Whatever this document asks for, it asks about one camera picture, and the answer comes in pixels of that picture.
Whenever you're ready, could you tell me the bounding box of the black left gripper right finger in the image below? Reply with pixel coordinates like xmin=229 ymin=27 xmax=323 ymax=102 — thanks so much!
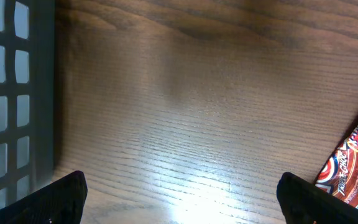
xmin=277 ymin=172 xmax=358 ymax=224

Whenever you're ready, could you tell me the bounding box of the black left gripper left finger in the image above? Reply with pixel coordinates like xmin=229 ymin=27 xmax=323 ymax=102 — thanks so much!
xmin=0 ymin=170 xmax=88 ymax=224

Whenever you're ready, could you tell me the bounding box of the grey plastic mesh basket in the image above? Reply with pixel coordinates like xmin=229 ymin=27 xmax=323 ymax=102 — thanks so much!
xmin=0 ymin=0 xmax=55 ymax=209

